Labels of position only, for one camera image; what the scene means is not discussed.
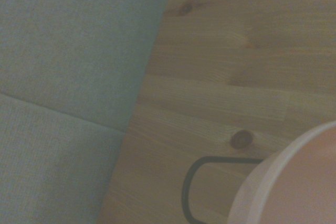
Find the pink plastic bowl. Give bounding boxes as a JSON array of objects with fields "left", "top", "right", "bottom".
[{"left": 226, "top": 120, "right": 336, "bottom": 224}]

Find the black wire rack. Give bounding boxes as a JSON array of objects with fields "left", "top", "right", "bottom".
[{"left": 181, "top": 156, "right": 265, "bottom": 224}]

